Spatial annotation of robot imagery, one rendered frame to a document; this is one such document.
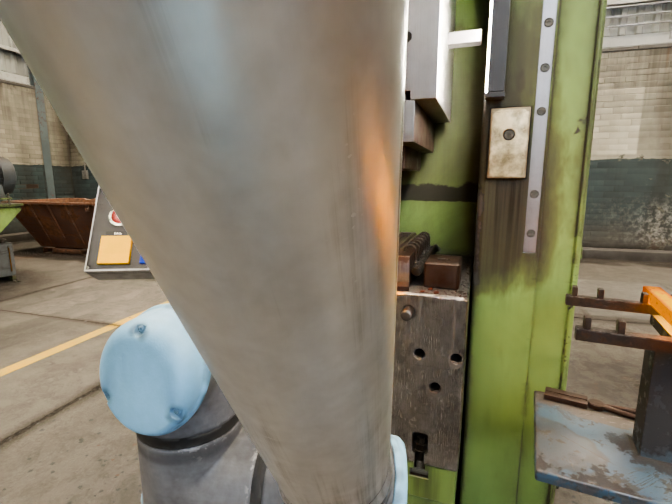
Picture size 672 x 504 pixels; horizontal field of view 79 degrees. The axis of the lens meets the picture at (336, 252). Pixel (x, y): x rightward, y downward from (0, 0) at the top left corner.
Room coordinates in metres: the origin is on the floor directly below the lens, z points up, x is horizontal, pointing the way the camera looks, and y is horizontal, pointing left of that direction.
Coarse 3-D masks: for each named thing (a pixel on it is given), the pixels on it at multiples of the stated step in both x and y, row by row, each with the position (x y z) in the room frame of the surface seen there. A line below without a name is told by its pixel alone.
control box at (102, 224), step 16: (96, 208) 1.06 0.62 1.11; (112, 208) 1.06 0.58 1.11; (96, 224) 1.03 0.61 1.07; (112, 224) 1.04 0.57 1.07; (96, 240) 1.01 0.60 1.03; (96, 256) 0.99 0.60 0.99; (96, 272) 0.98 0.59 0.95; (112, 272) 0.99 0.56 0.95; (128, 272) 0.99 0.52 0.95; (144, 272) 1.00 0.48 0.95
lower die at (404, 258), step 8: (400, 232) 1.40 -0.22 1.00; (408, 232) 1.40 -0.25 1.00; (408, 240) 1.26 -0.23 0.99; (400, 248) 1.12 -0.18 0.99; (408, 248) 1.12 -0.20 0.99; (400, 256) 1.00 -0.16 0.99; (408, 256) 1.00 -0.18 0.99; (400, 264) 1.00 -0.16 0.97; (408, 264) 1.00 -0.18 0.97; (400, 272) 1.00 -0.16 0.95; (408, 272) 1.00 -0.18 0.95; (400, 280) 1.00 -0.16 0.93; (408, 280) 1.00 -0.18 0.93
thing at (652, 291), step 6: (648, 288) 0.80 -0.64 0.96; (654, 288) 0.80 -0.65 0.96; (660, 288) 0.80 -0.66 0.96; (654, 294) 0.76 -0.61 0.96; (660, 294) 0.76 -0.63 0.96; (666, 294) 0.76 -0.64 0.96; (654, 300) 0.74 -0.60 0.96; (660, 300) 0.72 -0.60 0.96; (666, 300) 0.72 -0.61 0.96; (654, 306) 0.74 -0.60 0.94; (660, 306) 0.71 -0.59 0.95; (666, 306) 0.68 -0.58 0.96; (660, 312) 0.70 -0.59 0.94; (666, 312) 0.67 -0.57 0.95; (666, 318) 0.67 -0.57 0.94
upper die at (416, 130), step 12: (408, 108) 1.00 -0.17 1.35; (420, 108) 1.08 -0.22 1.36; (408, 120) 1.00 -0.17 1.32; (420, 120) 1.09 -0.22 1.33; (408, 132) 1.00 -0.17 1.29; (420, 132) 1.10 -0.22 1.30; (432, 132) 1.34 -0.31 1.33; (408, 144) 1.07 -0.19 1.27; (420, 144) 1.10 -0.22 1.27; (432, 144) 1.36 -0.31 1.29
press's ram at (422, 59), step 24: (432, 0) 0.99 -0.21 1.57; (408, 24) 1.00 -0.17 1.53; (432, 24) 0.99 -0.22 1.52; (408, 48) 1.00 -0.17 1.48; (432, 48) 0.98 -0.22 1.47; (408, 72) 1.00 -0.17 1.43; (432, 72) 0.98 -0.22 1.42; (408, 96) 1.07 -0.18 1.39; (432, 96) 0.98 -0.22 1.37; (432, 120) 1.33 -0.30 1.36
